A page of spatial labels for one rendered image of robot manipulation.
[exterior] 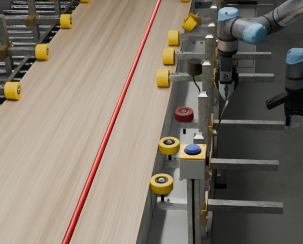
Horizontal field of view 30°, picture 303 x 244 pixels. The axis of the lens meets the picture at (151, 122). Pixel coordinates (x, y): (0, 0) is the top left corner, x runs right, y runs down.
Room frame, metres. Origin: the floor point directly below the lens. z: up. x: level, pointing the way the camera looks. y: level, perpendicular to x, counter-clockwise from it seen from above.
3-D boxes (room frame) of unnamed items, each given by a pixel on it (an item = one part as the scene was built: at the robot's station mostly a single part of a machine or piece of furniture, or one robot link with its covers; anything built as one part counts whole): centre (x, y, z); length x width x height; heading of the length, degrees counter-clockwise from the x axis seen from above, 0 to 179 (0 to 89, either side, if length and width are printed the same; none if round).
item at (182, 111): (2.10, -0.14, 0.85); 0.08 x 0.08 x 0.11
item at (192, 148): (1.30, -0.11, 1.22); 0.04 x 0.04 x 0.02
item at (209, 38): (2.29, -0.27, 0.93); 0.04 x 0.04 x 0.48; 81
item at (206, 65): (2.05, -0.23, 0.91); 0.04 x 0.04 x 0.48; 81
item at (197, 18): (3.09, -0.27, 0.95); 0.10 x 0.04 x 0.10; 81
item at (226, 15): (1.98, -0.30, 1.32); 0.09 x 0.08 x 0.11; 37
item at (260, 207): (1.58, -0.22, 0.80); 0.44 x 0.03 x 0.04; 81
